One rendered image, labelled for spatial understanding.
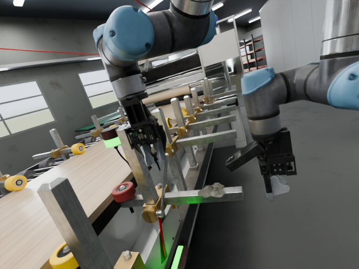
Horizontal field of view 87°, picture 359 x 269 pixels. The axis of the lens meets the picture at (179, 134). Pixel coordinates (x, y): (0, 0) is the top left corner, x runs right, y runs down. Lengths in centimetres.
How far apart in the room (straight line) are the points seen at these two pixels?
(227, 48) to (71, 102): 429
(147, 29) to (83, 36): 612
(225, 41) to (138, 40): 243
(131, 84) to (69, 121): 527
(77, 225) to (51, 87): 537
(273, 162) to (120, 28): 44
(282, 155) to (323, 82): 21
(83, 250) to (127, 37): 37
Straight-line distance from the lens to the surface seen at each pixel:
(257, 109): 48
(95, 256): 46
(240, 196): 61
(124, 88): 44
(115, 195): 72
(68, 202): 40
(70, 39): 627
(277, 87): 48
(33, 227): 83
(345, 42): 40
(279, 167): 55
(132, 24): 34
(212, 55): 274
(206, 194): 60
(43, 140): 551
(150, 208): 63
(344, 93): 38
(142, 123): 43
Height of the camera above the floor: 121
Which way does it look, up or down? 16 degrees down
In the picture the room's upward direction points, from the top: 17 degrees counter-clockwise
